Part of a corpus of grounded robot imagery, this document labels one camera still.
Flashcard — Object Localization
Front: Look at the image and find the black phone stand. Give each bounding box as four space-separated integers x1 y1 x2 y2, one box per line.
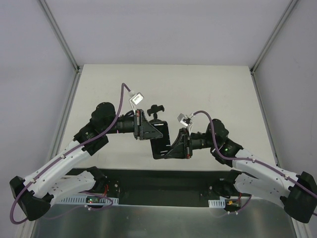
147 105 165 122

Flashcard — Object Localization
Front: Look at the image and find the black smartphone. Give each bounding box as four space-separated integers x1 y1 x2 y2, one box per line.
150 121 171 160

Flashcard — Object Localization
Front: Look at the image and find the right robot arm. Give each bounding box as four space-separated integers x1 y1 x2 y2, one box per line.
166 114 317 224

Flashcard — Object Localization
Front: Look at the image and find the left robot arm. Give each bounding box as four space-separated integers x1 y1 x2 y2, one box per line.
9 102 163 224

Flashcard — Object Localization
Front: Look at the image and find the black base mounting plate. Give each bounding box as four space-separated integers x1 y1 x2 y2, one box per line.
86 168 248 206

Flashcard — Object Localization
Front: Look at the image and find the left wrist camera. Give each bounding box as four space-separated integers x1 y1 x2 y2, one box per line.
128 90 144 114

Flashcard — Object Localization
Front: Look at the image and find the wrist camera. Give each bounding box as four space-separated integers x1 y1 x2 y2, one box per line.
128 90 144 114
177 113 195 134

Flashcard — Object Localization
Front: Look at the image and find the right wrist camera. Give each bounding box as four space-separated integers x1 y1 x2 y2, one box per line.
177 113 195 134

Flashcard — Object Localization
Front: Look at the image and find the right white cable duct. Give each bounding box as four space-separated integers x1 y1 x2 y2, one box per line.
208 197 241 209

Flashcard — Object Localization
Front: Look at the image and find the white cable duct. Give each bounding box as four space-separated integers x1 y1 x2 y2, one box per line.
208 197 241 209
57 194 119 206

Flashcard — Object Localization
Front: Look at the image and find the left aluminium frame post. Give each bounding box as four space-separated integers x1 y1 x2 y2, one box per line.
37 0 82 74

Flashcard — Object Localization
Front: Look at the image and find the aluminium frame post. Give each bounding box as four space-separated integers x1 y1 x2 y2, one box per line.
249 0 300 74
37 0 82 74

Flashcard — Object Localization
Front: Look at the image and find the left white cable duct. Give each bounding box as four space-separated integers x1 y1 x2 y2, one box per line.
57 194 119 206

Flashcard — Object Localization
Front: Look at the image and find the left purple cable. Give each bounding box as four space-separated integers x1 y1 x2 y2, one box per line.
9 83 132 224

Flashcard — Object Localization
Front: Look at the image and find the right aluminium frame post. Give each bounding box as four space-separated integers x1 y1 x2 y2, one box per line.
249 0 300 74

